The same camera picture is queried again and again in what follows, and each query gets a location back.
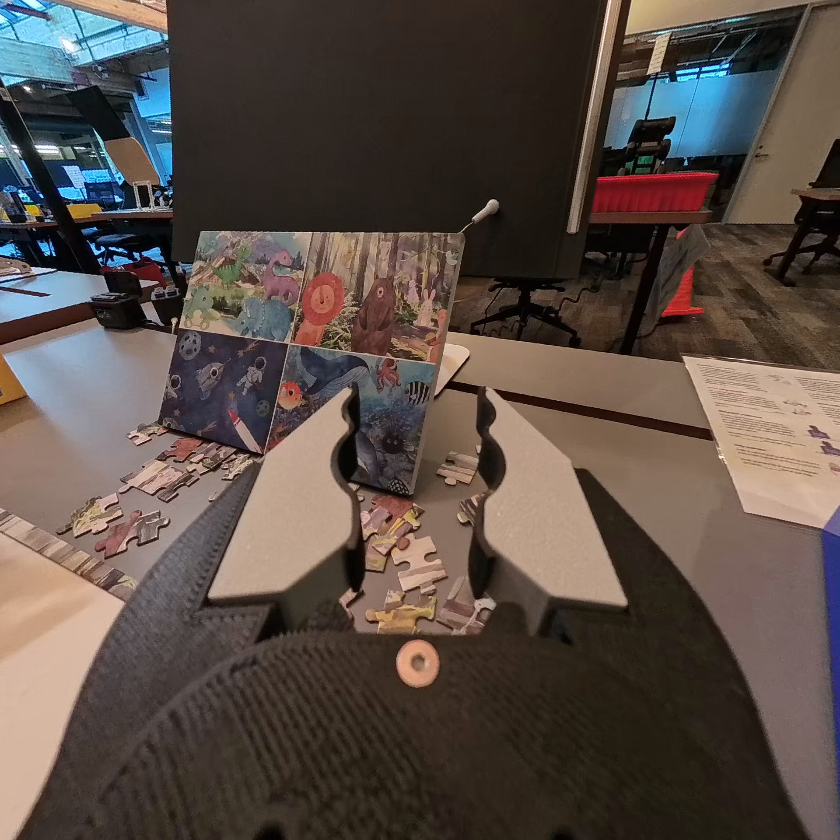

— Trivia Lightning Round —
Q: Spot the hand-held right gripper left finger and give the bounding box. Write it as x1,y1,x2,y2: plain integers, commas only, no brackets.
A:
207,382,367,630

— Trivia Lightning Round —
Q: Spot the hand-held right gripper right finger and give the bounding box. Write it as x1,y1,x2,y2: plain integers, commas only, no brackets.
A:
467,386,630,639

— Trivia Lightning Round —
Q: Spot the pile of puzzle pieces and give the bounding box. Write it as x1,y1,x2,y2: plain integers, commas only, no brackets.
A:
58,420,500,636

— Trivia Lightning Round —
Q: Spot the animal picture puzzle box lid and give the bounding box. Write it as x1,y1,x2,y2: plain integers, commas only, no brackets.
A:
157,230,468,497

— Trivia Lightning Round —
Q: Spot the white printed instruction sheet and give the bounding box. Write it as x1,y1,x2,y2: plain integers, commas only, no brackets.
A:
682,354,840,529

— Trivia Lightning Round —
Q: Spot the black office chair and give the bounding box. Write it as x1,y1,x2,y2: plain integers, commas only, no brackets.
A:
620,117,678,177
471,276,581,349
763,138,840,284

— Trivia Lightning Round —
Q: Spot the white puzzle board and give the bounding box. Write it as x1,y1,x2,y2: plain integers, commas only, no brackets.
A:
0,508,140,798

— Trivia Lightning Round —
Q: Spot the large black battery charger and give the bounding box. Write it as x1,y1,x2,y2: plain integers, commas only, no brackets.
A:
90,270,148,329

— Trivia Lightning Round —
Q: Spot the orange traffic cone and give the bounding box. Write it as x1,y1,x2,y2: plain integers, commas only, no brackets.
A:
661,226,703,319

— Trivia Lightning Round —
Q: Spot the blue plastic bin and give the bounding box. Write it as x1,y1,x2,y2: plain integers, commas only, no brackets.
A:
820,504,840,664

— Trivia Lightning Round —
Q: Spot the leaning white paper sign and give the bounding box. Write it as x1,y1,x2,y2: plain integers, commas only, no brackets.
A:
646,223,710,316

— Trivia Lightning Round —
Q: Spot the wooden desk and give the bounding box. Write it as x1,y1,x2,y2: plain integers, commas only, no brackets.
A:
587,210,714,357

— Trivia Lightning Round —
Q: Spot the red plastic bin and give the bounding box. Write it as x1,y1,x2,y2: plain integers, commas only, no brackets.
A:
594,172,719,214

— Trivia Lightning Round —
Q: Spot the black partition panel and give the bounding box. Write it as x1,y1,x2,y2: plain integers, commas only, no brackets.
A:
165,0,631,280

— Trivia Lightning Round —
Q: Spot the grey door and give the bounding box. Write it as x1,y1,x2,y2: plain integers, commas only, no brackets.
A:
725,7,840,224

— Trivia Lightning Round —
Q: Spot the white flat base plate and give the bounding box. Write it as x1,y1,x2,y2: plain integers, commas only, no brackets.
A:
430,344,471,398

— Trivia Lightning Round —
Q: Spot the silver metal post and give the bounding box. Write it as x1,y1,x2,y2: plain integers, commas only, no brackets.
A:
567,0,624,234

